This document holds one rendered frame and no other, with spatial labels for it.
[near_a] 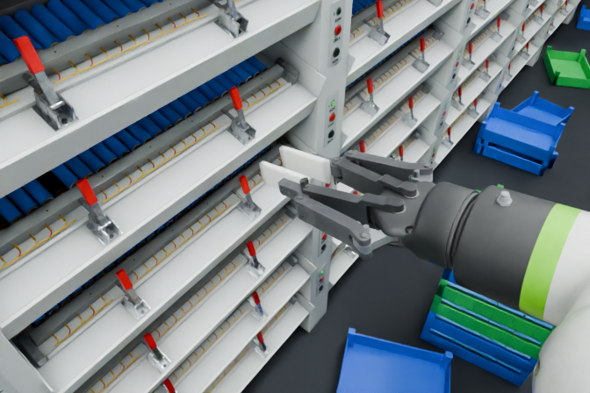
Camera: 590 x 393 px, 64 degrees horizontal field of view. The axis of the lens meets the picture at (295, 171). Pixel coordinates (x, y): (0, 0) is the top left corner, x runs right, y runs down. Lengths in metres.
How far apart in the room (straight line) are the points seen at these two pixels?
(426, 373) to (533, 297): 1.16
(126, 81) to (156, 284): 0.38
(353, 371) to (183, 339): 0.66
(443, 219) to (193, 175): 0.43
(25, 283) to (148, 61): 0.31
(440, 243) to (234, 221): 0.55
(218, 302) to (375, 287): 0.76
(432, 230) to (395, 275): 1.29
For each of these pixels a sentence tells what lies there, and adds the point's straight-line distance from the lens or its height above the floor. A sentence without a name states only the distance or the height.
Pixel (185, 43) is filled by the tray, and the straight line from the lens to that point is 0.65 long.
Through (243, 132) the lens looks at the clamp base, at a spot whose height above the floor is 0.90.
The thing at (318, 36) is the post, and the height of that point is 0.99.
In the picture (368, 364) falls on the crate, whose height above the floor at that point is 0.00.
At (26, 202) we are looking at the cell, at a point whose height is 0.93.
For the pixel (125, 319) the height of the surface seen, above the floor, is 0.69.
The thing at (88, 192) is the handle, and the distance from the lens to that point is 0.64.
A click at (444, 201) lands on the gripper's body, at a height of 1.08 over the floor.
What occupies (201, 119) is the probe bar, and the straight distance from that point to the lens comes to 0.77.
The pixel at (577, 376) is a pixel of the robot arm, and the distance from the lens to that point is 0.27.
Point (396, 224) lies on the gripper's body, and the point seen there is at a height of 1.04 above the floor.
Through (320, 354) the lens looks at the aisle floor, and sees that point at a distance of 1.52.
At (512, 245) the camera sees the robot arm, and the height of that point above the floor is 1.09.
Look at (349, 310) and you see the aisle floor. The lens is 1.60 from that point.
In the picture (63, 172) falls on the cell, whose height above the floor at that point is 0.93.
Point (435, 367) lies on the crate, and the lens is 1.55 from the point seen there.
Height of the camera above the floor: 1.36
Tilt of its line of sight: 42 degrees down
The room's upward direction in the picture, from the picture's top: straight up
